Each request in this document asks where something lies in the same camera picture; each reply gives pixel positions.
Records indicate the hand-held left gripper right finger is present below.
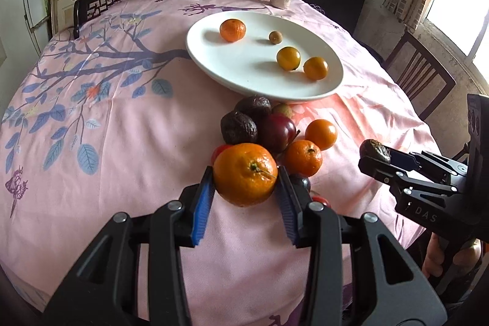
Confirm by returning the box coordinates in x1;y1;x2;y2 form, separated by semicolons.
274;166;448;326

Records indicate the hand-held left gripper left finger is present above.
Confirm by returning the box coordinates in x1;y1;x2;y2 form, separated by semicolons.
43;166;217;326

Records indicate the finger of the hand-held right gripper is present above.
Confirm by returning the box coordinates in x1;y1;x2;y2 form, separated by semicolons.
390;149;469;183
358;155;459;197

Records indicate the dark wrinkled passion fruit piece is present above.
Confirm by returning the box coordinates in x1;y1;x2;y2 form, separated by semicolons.
361;139;392;164

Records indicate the large orange mandarin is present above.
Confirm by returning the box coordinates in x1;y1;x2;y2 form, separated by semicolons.
213;143;279;207

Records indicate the white oval plate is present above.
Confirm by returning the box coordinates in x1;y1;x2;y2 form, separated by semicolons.
186;11;344;104

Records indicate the person's right hand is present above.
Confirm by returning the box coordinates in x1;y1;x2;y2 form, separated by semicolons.
422;233;483;297

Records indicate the dark purple grape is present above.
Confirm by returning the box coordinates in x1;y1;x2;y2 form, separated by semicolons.
289;174;312;194

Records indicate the medium orange mandarin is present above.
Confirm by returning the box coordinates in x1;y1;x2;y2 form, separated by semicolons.
281;140;323;178

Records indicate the small round orange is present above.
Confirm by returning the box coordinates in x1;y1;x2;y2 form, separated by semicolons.
305;119;338;151
303;57;329;81

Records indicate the dark red plum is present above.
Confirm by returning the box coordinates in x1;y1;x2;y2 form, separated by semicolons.
257;114;298;155

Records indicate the dark wooden chair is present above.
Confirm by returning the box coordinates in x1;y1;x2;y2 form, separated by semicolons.
383;30;458;121

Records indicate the pink-green lychee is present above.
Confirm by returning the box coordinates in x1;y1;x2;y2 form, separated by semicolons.
271;103;296;119

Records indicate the pink floral tablecloth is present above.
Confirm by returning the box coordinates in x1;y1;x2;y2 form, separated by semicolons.
0;0;442;326

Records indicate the yellow-orange kumquat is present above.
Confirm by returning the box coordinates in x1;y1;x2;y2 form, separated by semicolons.
277;46;302;72

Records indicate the mandarin with green stem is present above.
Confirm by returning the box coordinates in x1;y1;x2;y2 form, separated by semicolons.
219;18;247;43

